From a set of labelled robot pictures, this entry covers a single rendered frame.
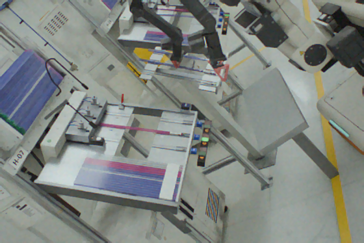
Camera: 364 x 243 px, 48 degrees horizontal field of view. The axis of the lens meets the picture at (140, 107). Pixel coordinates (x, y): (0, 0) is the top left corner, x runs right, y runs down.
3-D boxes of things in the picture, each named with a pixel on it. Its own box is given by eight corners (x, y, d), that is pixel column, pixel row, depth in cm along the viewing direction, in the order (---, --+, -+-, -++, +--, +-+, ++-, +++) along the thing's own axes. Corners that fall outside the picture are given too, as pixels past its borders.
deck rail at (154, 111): (197, 119, 238) (197, 111, 234) (196, 121, 237) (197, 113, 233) (84, 106, 254) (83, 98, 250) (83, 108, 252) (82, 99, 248)
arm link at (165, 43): (182, 39, 230) (179, 28, 235) (162, 41, 230) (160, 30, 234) (181, 52, 241) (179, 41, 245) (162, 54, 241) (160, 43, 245)
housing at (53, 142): (90, 110, 252) (86, 91, 243) (58, 166, 215) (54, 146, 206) (77, 108, 253) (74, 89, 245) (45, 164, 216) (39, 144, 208)
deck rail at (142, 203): (177, 211, 187) (177, 203, 183) (177, 215, 185) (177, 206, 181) (38, 187, 202) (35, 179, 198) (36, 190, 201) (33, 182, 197)
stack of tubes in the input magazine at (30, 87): (64, 76, 238) (28, 45, 230) (25, 133, 200) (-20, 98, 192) (52, 87, 245) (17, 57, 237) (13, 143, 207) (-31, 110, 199)
